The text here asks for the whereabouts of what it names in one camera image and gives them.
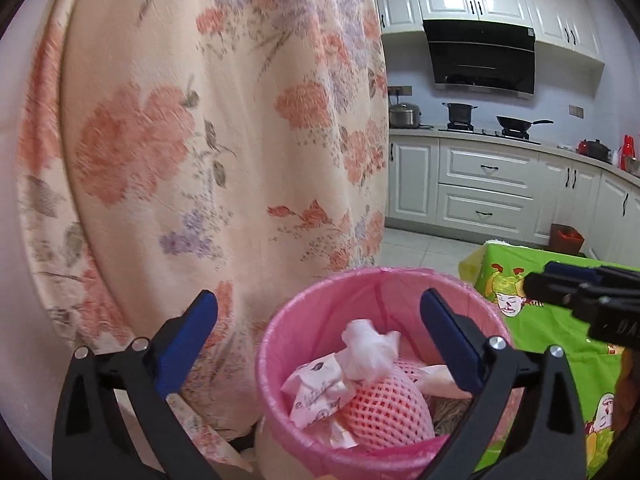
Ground black range hood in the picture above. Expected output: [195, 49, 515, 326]
[422, 18, 537, 100]

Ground white tissue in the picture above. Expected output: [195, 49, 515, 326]
[341, 318, 401, 381]

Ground gas stove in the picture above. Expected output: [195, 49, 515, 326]
[439, 124, 543, 145]

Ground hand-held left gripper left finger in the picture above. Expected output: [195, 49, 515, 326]
[51, 289, 221, 480]

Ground brown floor bin red liner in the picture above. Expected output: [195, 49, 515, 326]
[550, 222, 585, 256]

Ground crumpled white printed wrapper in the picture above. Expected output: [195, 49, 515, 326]
[280, 354, 357, 431]

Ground person's right hand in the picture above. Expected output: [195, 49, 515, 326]
[614, 347, 640, 441]

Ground floral curtain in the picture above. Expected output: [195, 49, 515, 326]
[15, 0, 391, 471]

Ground steel pressure cooker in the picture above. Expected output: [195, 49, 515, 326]
[389, 101, 422, 129]

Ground black cooking pot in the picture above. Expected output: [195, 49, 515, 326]
[442, 102, 478, 127]

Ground red black casserole pot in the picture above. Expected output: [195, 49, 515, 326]
[577, 138, 612, 163]

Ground pink foam fruit net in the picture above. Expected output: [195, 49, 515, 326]
[335, 360, 436, 453]

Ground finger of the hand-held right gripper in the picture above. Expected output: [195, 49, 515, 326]
[544, 261, 640, 291]
[522, 270, 611, 322]

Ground green printed tablecloth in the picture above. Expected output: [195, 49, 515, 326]
[458, 241, 640, 478]

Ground red jug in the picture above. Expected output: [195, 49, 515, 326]
[619, 134, 637, 170]

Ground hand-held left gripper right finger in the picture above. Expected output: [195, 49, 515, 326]
[419, 287, 587, 480]

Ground black wok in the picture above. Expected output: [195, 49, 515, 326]
[496, 115, 555, 133]

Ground white lower cabinets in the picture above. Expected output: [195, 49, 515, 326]
[387, 127, 640, 266]

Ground pink trash bin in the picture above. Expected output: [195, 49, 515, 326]
[254, 266, 513, 480]

